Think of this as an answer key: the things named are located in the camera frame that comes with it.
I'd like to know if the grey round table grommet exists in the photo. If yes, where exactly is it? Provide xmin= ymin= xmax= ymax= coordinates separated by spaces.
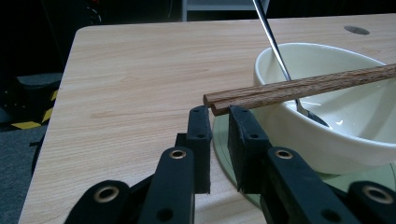
xmin=344 ymin=25 xmax=371 ymax=35

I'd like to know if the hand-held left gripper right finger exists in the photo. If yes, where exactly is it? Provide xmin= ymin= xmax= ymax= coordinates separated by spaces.
xmin=227 ymin=105 xmax=273 ymax=194

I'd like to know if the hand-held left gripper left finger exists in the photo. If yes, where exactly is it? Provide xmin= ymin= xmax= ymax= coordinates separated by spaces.
xmin=175 ymin=105 xmax=214 ymax=195

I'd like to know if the white metal shelf frame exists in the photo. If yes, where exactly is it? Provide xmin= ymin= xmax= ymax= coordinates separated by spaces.
xmin=181 ymin=0 xmax=270 ymax=22

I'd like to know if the silver metal spoon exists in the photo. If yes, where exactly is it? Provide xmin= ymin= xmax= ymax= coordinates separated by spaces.
xmin=251 ymin=0 xmax=332 ymax=129

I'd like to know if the green round silicone mat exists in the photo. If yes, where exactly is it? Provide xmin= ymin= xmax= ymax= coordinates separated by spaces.
xmin=212 ymin=114 xmax=396 ymax=209

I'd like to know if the cream white ceramic bowl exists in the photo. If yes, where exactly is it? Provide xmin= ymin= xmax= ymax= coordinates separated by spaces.
xmin=252 ymin=42 xmax=396 ymax=175

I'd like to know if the brown wooden chopstick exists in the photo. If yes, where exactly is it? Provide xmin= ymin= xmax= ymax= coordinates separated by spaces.
xmin=203 ymin=63 xmax=396 ymax=107
xmin=210 ymin=69 xmax=396 ymax=118

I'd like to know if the yellow black striped tape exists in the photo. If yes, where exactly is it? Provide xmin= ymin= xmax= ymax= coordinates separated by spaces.
xmin=10 ymin=89 xmax=59 ymax=131

